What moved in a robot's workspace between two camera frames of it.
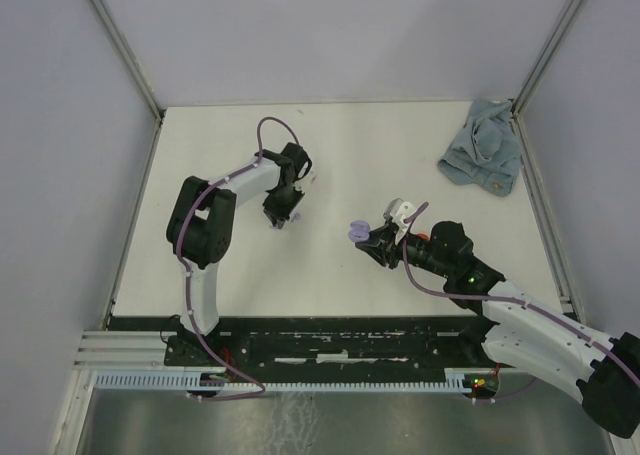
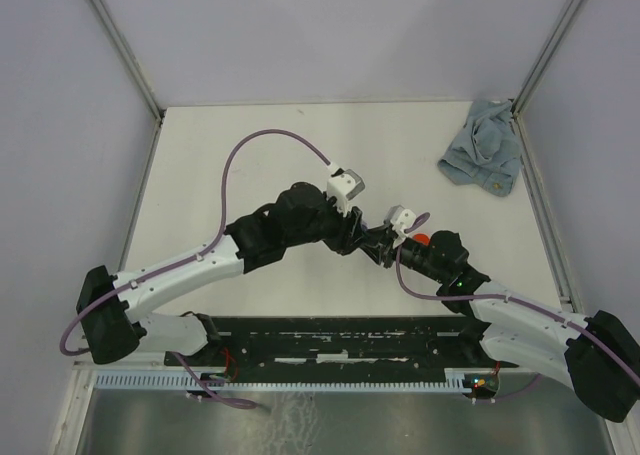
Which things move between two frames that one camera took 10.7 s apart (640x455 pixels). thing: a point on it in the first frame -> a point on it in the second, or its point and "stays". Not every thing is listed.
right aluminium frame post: (554, 41) stays
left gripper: (277, 215) -> (349, 229)
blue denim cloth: (486, 154) stays
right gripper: (385, 233) stays
